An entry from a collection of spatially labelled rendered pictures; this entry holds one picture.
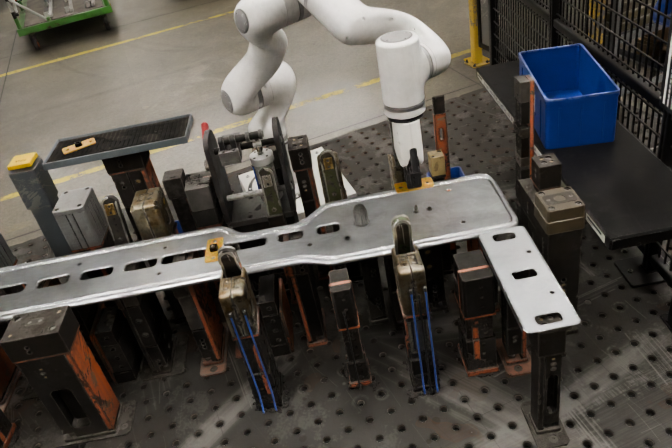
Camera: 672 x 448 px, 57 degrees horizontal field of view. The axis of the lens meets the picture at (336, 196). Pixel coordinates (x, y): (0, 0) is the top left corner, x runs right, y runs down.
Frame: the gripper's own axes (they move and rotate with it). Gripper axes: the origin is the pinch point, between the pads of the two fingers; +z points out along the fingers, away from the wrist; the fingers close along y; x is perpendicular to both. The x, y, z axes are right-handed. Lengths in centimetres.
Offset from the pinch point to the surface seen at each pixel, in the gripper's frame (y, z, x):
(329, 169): -14.8, 3.1, -17.7
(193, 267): 5, 10, -51
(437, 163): -10.9, 4.7, 7.7
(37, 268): -6, 10, -90
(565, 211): 16.7, 4.2, 27.0
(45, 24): -562, 85, -293
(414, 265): 23.3, 5.0, -4.8
